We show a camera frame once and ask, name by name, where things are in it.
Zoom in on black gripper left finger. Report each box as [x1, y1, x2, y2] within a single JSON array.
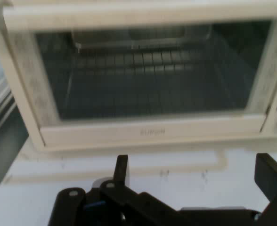
[[48, 154, 182, 226]]

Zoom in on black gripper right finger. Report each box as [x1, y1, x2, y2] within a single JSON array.
[[254, 153, 277, 226]]

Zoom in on glass oven door with handle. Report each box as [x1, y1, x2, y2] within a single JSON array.
[[0, 0, 277, 147]]

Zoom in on wire oven rack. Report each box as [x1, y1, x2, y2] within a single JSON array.
[[73, 49, 202, 76]]

